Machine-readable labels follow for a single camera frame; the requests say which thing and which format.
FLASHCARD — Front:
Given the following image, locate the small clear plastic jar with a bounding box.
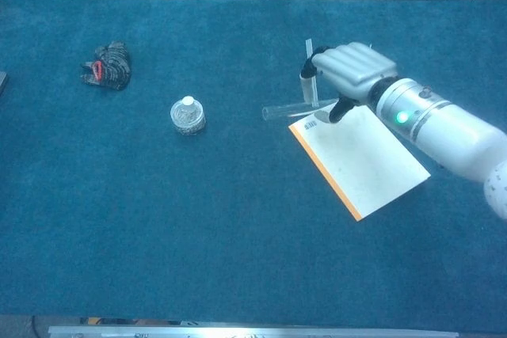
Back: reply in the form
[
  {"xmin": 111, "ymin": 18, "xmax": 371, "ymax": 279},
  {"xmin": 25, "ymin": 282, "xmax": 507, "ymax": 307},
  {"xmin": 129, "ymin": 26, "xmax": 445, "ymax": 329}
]
[{"xmin": 170, "ymin": 95, "xmax": 207, "ymax": 136}]

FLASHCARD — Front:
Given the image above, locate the transparent glass test tube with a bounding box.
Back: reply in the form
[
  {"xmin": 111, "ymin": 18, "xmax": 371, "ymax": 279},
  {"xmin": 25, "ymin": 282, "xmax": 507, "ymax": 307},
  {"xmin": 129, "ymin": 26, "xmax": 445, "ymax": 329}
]
[{"xmin": 262, "ymin": 98, "xmax": 340, "ymax": 122}]

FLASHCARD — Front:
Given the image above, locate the aluminium frame rail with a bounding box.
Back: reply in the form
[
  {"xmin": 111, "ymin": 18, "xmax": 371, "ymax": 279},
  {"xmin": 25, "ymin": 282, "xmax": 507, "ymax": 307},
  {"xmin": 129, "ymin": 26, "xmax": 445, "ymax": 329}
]
[{"xmin": 48, "ymin": 325, "xmax": 459, "ymax": 338}]

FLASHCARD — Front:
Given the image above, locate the long clear plastic tube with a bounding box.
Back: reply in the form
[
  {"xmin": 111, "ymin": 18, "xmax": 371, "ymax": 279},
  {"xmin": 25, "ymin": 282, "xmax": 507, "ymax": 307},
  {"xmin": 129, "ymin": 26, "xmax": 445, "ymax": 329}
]
[{"xmin": 304, "ymin": 38, "xmax": 320, "ymax": 108}]

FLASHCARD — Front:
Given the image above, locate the black grey knit glove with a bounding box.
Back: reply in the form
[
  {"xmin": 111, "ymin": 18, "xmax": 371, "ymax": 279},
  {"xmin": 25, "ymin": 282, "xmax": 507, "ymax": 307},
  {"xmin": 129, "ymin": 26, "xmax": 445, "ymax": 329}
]
[{"xmin": 80, "ymin": 40, "xmax": 132, "ymax": 92}]

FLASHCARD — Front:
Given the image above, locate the white notebook yellow spine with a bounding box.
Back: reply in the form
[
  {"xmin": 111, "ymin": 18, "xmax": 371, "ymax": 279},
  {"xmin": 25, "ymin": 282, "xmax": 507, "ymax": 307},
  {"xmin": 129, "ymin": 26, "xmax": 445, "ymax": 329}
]
[{"xmin": 288, "ymin": 102, "xmax": 432, "ymax": 223}]

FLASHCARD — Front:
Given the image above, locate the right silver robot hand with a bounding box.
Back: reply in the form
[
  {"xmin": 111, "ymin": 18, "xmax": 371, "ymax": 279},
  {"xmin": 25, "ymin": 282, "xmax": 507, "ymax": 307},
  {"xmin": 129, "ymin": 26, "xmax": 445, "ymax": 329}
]
[{"xmin": 299, "ymin": 41, "xmax": 398, "ymax": 124}]

